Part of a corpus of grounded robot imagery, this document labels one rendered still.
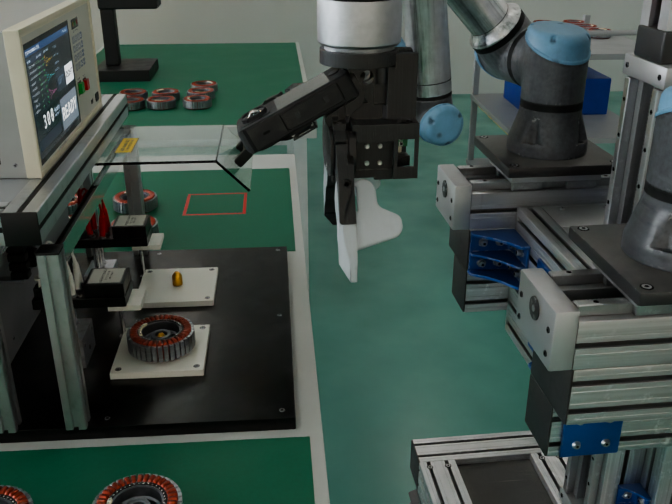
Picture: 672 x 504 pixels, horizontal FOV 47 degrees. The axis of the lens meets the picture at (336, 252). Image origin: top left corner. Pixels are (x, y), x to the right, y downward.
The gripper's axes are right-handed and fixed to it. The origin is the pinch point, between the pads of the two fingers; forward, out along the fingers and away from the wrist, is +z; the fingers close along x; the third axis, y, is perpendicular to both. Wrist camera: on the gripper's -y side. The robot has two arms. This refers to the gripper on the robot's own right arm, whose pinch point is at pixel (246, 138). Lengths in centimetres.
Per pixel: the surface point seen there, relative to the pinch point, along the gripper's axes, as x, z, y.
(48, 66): -30.9, 13.7, 30.1
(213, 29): 21, 64, -498
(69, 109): -23.6, 17.9, 22.0
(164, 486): 18, 21, 69
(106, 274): 0.2, 25.7, 33.1
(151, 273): 13.1, 31.2, 4.0
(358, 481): 104, 30, -21
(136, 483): 16, 25, 68
